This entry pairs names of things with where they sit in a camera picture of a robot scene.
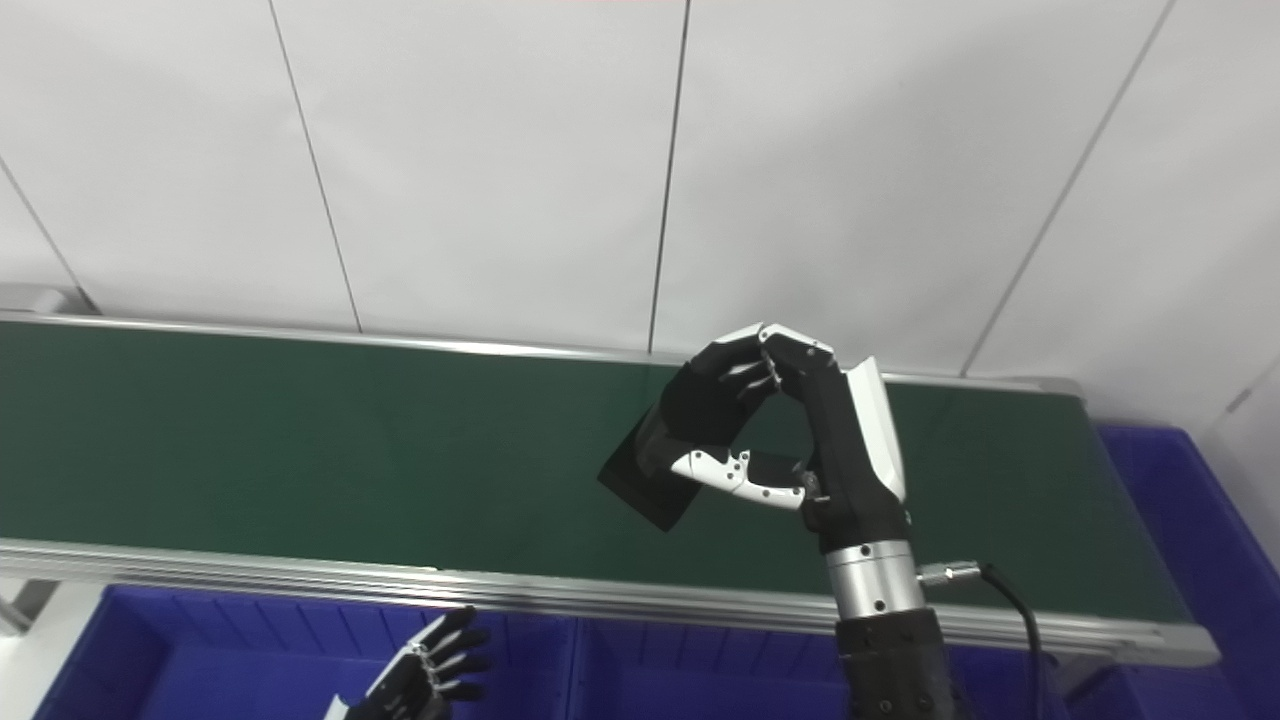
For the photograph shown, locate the blue plastic bin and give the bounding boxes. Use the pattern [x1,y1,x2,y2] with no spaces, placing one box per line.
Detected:
[35,585,581,720]
[570,615,1101,720]
[1060,425,1280,720]

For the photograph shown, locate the aluminium conveyor leg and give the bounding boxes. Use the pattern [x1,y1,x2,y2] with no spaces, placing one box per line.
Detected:
[0,578,56,636]

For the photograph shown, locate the black cylinder block part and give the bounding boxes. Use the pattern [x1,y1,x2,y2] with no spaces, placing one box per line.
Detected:
[598,345,776,533]

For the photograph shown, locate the green conveyor belt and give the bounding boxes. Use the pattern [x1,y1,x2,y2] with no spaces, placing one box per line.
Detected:
[0,322,1191,626]
[0,312,1221,669]

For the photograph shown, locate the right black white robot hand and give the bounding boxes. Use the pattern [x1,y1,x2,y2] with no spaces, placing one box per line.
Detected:
[670,322,913,556]

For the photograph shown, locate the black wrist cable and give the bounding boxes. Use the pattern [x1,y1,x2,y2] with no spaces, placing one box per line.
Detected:
[918,560,1046,720]

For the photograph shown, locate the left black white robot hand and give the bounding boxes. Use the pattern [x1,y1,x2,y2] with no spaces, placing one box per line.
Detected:
[320,605,491,720]

